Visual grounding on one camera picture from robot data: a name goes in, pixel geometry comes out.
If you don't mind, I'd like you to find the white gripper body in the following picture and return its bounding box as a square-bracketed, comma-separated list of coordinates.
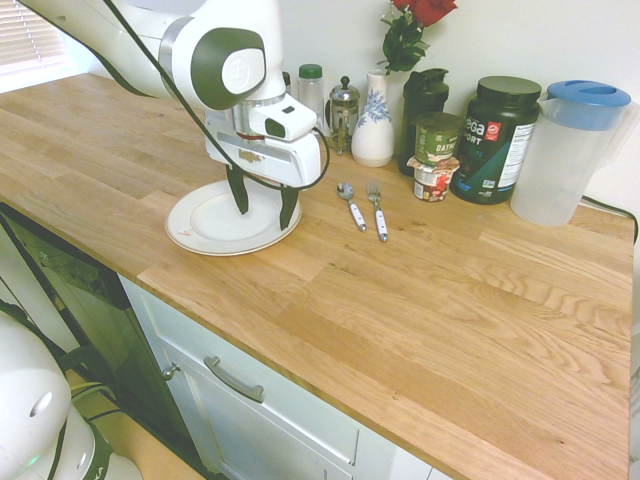
[204, 107, 324, 192]

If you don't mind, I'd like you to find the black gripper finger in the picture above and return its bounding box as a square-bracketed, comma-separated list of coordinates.
[278, 183, 300, 232]
[224, 164, 250, 216]

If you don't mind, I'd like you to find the white-handled metal spoon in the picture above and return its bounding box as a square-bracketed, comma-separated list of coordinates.
[336, 181, 369, 233]

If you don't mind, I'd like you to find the white plate with gold rim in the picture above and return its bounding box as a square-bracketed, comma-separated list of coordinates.
[164, 179, 304, 258]

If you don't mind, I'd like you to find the glass french press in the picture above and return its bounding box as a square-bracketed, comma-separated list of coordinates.
[326, 75, 362, 157]

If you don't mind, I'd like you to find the clear bottle with green cap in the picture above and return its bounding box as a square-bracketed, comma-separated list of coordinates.
[297, 63, 327, 137]

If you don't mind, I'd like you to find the white vase with blue flowers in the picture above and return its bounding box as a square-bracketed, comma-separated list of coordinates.
[350, 69, 395, 169]

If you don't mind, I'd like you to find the white and red yogurt cup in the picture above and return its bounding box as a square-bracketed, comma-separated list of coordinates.
[405, 155, 461, 203]

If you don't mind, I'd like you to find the black shaker bottle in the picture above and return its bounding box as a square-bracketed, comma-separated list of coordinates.
[397, 67, 450, 177]

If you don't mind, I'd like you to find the green oatmeal cup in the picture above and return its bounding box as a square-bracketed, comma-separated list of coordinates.
[415, 111, 464, 167]

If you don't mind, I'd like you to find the red rose bouquet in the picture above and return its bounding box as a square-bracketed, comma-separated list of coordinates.
[380, 0, 459, 77]

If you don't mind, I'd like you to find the black protein powder tub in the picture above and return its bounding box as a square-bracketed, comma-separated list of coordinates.
[449, 75, 544, 206]

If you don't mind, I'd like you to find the white cabinet drawer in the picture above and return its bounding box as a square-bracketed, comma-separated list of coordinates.
[117, 273, 454, 480]

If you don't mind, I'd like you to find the clear pitcher with blue lid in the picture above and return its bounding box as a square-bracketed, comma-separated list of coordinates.
[509, 79, 637, 228]

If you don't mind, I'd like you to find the white window blind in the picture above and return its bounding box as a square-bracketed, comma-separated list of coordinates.
[0, 0, 68, 74]

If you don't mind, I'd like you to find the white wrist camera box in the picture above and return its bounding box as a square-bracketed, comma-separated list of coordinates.
[247, 101, 319, 143]

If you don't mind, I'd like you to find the white-handled metal fork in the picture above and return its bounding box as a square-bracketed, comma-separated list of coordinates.
[366, 180, 390, 244]

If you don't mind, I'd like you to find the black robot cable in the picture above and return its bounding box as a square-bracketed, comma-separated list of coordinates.
[101, 0, 333, 192]

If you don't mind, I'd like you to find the silver drawer handle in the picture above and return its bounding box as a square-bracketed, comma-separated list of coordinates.
[202, 355, 265, 404]

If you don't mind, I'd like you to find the black power cable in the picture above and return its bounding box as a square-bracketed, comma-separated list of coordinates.
[579, 194, 640, 224]

